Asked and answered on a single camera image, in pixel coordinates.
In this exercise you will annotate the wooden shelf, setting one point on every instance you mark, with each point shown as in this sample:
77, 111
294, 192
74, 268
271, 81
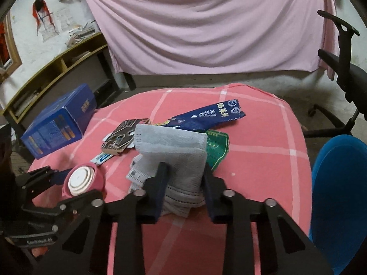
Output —
57, 60

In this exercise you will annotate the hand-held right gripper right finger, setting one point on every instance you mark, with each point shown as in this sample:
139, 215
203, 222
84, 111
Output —
208, 190

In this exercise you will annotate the pink plaid blanket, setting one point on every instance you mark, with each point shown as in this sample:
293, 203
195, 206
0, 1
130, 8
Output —
258, 149

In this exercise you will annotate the red hanging decoration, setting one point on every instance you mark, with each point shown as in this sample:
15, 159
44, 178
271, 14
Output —
38, 7

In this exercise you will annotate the blue cardboard box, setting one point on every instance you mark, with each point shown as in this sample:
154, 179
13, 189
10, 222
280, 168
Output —
57, 120

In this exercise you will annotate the dark blue long packet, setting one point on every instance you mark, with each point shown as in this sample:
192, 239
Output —
206, 116

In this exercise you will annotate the grey towel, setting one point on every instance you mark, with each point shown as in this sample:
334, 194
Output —
172, 149

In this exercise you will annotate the white blue sachet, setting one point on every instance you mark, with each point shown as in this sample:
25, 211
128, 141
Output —
100, 158

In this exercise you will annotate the pink curtain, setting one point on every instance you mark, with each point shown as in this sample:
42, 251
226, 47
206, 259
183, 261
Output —
200, 20

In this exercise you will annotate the black patterned packet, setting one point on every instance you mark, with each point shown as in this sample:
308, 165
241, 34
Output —
120, 134

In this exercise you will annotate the white wall paper sheet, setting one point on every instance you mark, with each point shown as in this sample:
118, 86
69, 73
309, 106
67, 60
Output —
56, 24

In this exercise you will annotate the wooden frame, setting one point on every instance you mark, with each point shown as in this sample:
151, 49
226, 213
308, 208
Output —
15, 51

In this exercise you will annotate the black office chair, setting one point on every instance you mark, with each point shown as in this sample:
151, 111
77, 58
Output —
344, 74

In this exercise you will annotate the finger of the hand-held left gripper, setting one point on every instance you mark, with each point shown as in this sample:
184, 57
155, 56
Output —
56, 176
71, 202

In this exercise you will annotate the green packet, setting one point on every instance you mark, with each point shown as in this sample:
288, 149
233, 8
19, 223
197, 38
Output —
218, 149

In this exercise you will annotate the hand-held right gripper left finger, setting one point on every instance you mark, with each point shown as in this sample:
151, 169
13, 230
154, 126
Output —
160, 179

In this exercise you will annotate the stack of papers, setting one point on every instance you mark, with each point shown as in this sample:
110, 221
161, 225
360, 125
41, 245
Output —
80, 34

